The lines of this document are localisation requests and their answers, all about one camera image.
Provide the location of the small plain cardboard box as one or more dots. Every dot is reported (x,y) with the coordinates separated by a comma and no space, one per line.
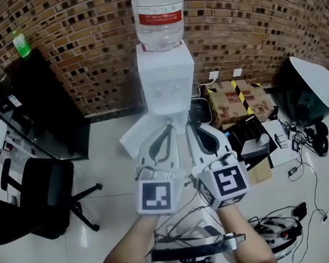
(259,172)

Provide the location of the white tap red tip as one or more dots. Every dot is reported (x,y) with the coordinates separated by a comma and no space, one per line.
(159,89)

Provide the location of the long black box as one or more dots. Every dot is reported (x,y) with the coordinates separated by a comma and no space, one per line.
(244,133)

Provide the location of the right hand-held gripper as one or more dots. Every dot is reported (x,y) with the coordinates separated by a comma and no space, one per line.
(229,181)

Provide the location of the white power strip red switch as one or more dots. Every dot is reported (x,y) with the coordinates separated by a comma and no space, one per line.
(277,229)

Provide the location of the small black power adapter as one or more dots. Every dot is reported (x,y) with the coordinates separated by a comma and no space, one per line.
(293,171)

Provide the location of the green plastic bottle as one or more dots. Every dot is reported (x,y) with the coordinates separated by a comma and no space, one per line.
(22,45)

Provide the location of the black body-worn rig bar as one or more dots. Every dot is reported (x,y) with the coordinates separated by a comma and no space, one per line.
(190,249)

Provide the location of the white flat box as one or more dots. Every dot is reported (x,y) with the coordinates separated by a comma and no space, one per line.
(284,157)

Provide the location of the white wall socket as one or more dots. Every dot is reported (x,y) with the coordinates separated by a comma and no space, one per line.
(237,72)
(214,75)

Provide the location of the black power brick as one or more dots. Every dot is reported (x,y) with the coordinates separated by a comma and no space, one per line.
(299,209)

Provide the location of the white trash bin black liner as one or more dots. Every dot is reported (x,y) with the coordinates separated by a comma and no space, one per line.
(199,112)

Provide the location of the black glass-door fridge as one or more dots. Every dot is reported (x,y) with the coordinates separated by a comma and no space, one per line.
(51,109)

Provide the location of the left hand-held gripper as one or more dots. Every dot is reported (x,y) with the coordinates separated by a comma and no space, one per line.
(156,196)

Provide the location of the white tap blue tip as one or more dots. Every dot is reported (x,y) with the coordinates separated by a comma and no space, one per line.
(178,86)

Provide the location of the black headphones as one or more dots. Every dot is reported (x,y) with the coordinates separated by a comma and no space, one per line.
(321,129)

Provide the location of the grey device box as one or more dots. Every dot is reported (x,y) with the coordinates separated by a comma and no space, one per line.
(250,149)

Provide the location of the person's left forearm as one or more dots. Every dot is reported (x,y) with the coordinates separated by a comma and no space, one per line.
(130,245)

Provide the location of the white slotted drip tray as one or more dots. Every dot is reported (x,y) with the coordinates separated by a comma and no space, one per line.
(168,109)

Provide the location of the cardboard box striped tape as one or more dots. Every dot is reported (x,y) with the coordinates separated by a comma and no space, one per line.
(225,102)

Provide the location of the white water dispenser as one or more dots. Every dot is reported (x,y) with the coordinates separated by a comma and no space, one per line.
(166,68)

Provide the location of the clear water jug red label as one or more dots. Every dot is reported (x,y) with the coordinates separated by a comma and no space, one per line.
(158,0)

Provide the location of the white hinged dispenser door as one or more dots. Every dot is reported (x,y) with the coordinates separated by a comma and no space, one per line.
(134,137)

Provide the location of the black office chair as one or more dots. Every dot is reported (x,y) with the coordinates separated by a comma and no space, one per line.
(45,185)

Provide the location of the person's right forearm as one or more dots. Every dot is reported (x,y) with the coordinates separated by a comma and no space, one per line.
(241,233)

